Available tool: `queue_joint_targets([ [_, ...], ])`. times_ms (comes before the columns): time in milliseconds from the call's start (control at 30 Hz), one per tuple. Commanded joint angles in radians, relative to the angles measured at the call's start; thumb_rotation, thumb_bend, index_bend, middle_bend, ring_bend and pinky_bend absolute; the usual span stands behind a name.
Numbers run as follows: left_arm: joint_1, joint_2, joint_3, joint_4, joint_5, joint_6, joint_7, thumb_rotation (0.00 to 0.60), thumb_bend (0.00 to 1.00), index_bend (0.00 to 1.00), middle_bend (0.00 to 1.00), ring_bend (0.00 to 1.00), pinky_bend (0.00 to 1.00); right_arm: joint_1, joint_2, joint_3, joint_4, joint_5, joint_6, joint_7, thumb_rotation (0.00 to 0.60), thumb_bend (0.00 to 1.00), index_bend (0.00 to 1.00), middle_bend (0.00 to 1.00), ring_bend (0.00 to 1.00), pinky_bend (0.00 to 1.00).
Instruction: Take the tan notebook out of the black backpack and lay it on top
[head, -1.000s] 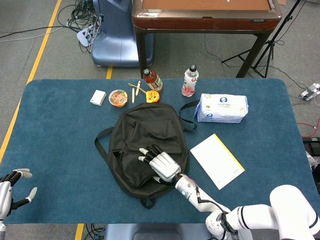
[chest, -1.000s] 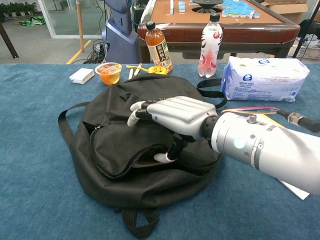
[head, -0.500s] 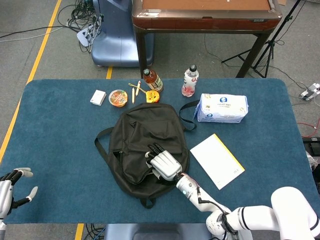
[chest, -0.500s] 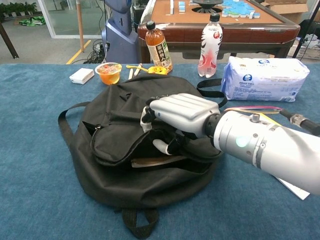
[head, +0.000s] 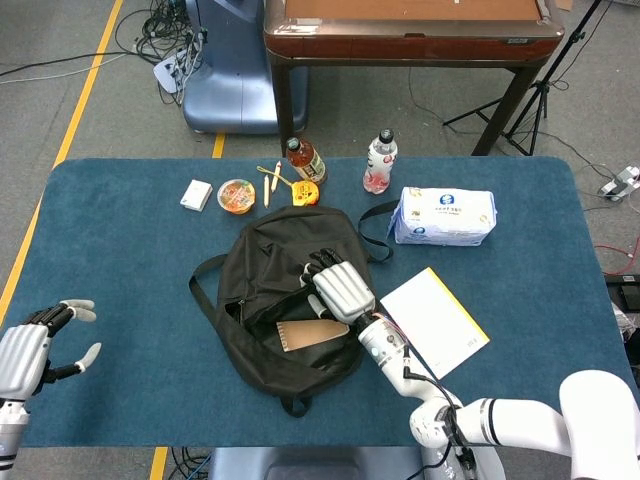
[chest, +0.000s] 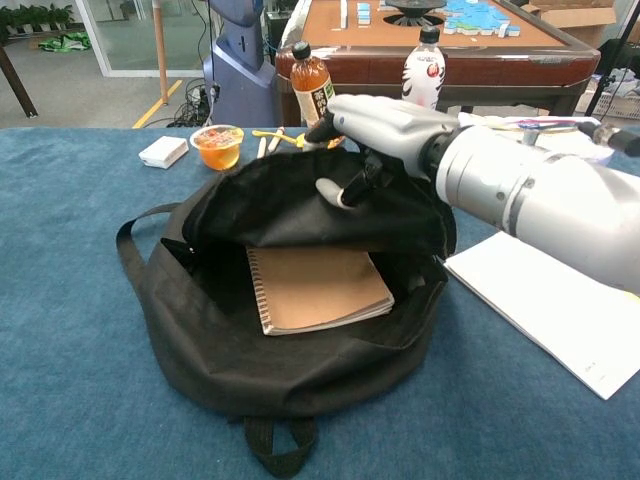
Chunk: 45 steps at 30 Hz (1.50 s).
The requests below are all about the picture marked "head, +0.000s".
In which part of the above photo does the blue felt table mat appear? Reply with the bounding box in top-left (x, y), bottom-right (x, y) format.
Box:
top-left (0, 156), bottom-right (639, 449)

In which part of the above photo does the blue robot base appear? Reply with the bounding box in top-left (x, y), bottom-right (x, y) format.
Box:
top-left (181, 0), bottom-right (309, 136)

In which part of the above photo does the orange food cup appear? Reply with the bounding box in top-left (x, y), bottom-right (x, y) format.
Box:
top-left (216, 178), bottom-right (258, 216)

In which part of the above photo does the grey-blue robot torso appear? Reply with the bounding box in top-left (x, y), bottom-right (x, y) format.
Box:
top-left (206, 445), bottom-right (507, 480)

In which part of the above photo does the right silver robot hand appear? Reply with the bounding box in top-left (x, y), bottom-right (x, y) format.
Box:
top-left (298, 247), bottom-right (378, 326)

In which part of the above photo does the red cable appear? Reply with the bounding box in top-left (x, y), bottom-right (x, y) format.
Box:
top-left (593, 242), bottom-right (640, 277)

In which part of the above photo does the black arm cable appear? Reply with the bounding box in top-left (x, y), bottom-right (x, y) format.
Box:
top-left (401, 344), bottom-right (477, 480)

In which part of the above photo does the clear bottle red label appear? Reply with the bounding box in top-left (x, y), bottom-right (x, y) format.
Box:
top-left (363, 129), bottom-right (400, 196)

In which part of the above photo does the white tissue pack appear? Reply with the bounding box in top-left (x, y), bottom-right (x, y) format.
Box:
top-left (388, 186), bottom-right (499, 248)

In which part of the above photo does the black floor cable bundle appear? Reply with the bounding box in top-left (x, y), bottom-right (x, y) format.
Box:
top-left (113, 0), bottom-right (207, 107)

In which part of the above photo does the brown tea bottle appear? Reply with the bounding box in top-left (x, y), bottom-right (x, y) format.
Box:
top-left (285, 137), bottom-right (329, 187)

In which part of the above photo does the white yellow-edged notebook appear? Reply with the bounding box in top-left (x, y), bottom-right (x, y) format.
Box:
top-left (379, 266), bottom-right (492, 381)

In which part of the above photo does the brown spiral notebook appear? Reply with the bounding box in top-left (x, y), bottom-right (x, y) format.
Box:
top-left (275, 318), bottom-right (351, 354)

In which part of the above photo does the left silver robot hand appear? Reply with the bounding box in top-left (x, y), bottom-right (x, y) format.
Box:
top-left (0, 298), bottom-right (103, 402)

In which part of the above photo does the black backpack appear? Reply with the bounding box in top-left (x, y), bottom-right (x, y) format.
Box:
top-left (188, 201), bottom-right (395, 419)

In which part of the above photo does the brown mahjong table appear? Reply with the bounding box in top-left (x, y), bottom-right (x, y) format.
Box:
top-left (262, 0), bottom-right (567, 157)

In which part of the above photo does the yellow tape measure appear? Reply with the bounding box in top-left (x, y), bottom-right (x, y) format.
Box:
top-left (291, 180), bottom-right (322, 208)

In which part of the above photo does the small white box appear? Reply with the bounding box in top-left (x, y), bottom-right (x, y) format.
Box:
top-left (179, 179), bottom-right (214, 213)

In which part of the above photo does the black floor device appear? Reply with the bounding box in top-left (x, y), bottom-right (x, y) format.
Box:
top-left (603, 272), bottom-right (640, 308)

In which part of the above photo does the black tripod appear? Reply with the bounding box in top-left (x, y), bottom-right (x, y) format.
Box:
top-left (442, 0), bottom-right (607, 158)

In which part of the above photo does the white power strip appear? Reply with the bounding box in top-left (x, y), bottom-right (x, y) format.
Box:
top-left (598, 165), bottom-right (640, 201)
top-left (152, 53), bottom-right (202, 94)

